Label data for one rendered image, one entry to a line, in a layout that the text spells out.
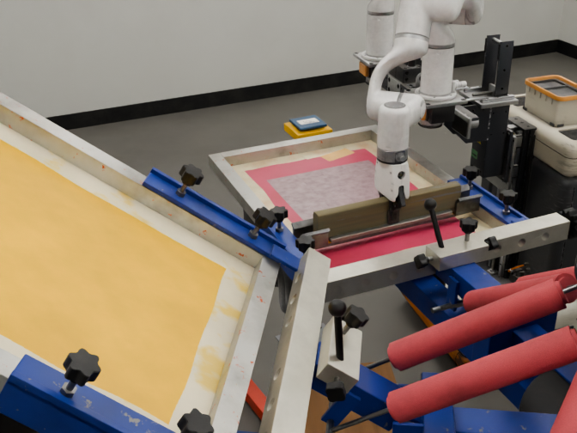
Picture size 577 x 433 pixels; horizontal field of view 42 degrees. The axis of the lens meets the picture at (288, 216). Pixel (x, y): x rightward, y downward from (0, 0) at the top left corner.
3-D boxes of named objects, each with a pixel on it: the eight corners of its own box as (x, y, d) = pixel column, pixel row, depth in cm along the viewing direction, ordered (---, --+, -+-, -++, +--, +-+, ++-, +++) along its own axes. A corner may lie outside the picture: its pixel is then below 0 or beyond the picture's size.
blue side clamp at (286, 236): (260, 240, 193) (259, 217, 190) (278, 237, 195) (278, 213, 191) (308, 301, 169) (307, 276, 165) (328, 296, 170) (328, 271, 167)
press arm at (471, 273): (434, 274, 168) (436, 255, 166) (458, 268, 170) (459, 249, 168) (481, 315, 154) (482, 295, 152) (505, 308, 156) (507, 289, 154)
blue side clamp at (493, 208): (445, 199, 211) (447, 177, 208) (460, 196, 213) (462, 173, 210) (512, 248, 187) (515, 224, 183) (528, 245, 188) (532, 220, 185)
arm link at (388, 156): (417, 150, 178) (416, 161, 179) (397, 137, 185) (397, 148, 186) (389, 155, 175) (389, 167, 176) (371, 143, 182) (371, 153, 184)
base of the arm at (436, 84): (452, 85, 238) (456, 36, 231) (472, 97, 227) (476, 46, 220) (407, 90, 234) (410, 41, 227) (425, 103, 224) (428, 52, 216)
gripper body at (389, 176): (416, 158, 178) (414, 199, 184) (395, 143, 187) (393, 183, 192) (389, 163, 176) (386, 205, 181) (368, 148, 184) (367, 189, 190)
